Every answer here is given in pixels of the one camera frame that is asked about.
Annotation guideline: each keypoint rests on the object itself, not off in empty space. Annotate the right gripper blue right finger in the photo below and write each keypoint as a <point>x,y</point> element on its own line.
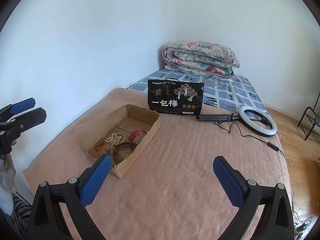
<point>247,195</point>

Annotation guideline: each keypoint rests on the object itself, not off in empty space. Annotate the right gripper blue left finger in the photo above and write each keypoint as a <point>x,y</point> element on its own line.
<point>47,220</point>

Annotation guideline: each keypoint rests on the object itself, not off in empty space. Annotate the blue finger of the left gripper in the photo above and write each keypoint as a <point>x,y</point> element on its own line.
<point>12,130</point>
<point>19,107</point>

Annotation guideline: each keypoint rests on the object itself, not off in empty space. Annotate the red leather strap watch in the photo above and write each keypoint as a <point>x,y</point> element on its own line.
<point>135,134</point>

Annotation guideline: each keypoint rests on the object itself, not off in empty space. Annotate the white gloved left hand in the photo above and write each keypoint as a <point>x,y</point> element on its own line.
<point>7,184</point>

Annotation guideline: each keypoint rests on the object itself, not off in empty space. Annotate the open cardboard box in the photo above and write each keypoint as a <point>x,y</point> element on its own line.
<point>110,136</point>

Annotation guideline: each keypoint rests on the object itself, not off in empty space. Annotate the pink bed blanket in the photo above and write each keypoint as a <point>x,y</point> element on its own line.
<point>170,191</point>

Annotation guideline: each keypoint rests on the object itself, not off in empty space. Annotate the black clothes rack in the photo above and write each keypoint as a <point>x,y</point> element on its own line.
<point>309,124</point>

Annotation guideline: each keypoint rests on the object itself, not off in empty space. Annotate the blue checkered bed sheet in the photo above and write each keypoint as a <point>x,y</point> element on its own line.
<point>229,94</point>

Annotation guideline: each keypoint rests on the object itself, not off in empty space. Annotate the black snack bag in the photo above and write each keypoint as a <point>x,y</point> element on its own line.
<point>175,97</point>

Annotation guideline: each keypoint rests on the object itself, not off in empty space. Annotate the folded floral quilt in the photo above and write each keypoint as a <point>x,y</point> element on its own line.
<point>203,58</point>

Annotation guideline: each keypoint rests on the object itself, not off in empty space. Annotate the white ring light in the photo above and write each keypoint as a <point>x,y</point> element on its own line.
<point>253,118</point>

